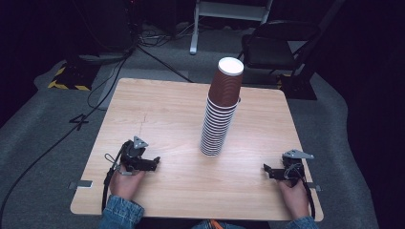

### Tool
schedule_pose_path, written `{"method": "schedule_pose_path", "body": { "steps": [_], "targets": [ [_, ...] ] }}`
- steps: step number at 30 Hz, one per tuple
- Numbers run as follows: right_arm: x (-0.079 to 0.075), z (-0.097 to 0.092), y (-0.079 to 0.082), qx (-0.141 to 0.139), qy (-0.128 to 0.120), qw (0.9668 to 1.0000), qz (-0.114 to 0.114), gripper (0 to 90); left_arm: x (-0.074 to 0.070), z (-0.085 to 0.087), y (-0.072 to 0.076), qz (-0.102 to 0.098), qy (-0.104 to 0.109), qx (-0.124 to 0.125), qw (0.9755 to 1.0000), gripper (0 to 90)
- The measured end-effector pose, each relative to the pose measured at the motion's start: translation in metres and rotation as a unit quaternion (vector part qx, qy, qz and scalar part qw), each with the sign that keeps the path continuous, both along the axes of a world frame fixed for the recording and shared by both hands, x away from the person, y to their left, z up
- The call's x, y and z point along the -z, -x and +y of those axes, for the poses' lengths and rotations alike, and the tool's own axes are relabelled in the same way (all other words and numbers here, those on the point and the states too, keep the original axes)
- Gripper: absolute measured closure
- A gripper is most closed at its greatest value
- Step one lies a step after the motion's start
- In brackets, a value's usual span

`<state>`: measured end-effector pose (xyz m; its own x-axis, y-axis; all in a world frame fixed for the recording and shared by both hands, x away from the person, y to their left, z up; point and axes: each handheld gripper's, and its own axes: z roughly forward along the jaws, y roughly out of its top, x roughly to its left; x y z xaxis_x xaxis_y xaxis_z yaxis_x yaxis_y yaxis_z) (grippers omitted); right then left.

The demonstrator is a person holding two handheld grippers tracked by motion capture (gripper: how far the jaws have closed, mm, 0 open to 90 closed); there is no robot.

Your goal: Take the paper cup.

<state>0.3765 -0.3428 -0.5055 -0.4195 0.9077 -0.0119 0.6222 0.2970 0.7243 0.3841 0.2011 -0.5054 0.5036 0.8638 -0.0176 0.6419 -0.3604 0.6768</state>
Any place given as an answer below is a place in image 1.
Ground stack of brown paper cups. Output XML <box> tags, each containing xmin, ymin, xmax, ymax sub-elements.
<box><xmin>199</xmin><ymin>95</ymin><xmax>242</xmax><ymax>157</ymax></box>

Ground dark equipment rack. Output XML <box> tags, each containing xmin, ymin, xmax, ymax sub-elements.
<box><xmin>65</xmin><ymin>0</ymin><xmax>141</xmax><ymax>65</ymax></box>

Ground thin black floor cable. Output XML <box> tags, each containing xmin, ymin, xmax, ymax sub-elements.
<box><xmin>86</xmin><ymin>56</ymin><xmax>129</xmax><ymax>110</ymax></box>

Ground person's left hand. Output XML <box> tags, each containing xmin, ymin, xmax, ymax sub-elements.
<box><xmin>109</xmin><ymin>163</ymin><xmax>146</xmax><ymax>202</ymax></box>

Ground white metal stand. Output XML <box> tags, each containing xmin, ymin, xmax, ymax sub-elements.
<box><xmin>188</xmin><ymin>0</ymin><xmax>275</xmax><ymax>56</ymax></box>

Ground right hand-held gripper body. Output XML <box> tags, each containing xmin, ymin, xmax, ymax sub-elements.
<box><xmin>276</xmin><ymin>149</ymin><xmax>315</xmax><ymax>188</ymax></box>

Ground person's right hand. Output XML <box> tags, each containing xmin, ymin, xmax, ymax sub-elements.
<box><xmin>278</xmin><ymin>178</ymin><xmax>310</xmax><ymax>221</ymax></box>

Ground grey tape strip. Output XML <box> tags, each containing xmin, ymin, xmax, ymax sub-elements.
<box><xmin>306</xmin><ymin>182</ymin><xmax>323</xmax><ymax>193</ymax></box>
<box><xmin>68</xmin><ymin>179</ymin><xmax>94</xmax><ymax>191</ymax></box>

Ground black folding chair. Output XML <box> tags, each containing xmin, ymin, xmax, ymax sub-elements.
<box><xmin>233</xmin><ymin>20</ymin><xmax>323</xmax><ymax>77</ymax></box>

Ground person's denim-clad legs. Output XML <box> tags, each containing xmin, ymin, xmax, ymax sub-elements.
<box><xmin>190</xmin><ymin>219</ymin><xmax>271</xmax><ymax>229</ymax></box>

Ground black slanted stand with base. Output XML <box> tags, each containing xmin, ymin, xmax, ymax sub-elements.
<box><xmin>276</xmin><ymin>0</ymin><xmax>348</xmax><ymax>101</ymax></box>

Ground long black floor cable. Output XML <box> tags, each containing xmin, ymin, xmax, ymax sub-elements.
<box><xmin>0</xmin><ymin>44</ymin><xmax>139</xmax><ymax>223</ymax></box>

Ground straight black floor cable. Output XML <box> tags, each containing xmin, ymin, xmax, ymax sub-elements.
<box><xmin>137</xmin><ymin>45</ymin><xmax>195</xmax><ymax>84</ymax></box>

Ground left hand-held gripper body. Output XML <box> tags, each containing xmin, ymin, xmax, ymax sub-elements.
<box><xmin>119</xmin><ymin>135</ymin><xmax>155</xmax><ymax>175</ymax></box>

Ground black yellow striped stand base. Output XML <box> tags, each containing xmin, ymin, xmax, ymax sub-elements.
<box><xmin>47</xmin><ymin>62</ymin><xmax>101</xmax><ymax>92</ymax></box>

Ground bundle of tangled floor cables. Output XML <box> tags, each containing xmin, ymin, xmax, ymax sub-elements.
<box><xmin>139</xmin><ymin>20</ymin><xmax>196</xmax><ymax>48</ymax></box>

